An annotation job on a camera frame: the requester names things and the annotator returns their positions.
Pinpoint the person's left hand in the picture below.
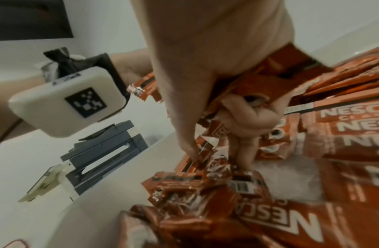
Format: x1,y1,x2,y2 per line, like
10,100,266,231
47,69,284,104
109,49,154,84

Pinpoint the person's right hand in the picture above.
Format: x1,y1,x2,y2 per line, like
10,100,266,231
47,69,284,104
129,0,296,170

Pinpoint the bunch of Nescafe sachets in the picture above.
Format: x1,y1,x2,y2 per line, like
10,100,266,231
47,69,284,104
126,71,164,103

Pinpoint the white plastic tray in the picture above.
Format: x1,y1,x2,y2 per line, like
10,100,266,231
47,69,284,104
50,31,379,248

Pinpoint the pile of red coffee sachets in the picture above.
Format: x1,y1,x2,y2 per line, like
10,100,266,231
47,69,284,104
116,135,379,248

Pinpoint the black left wristband with markers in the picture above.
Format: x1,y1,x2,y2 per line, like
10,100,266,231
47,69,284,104
42,47,131,103

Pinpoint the dark grey printer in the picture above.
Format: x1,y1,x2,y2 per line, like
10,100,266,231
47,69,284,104
18,120,149,203

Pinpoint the black window blind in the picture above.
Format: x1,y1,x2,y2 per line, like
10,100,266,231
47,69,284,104
0,0,75,41

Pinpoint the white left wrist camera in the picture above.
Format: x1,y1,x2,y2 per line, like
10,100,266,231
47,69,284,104
8,66,126,138

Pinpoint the black left camera cable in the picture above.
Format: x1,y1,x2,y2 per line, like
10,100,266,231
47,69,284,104
0,118,23,152

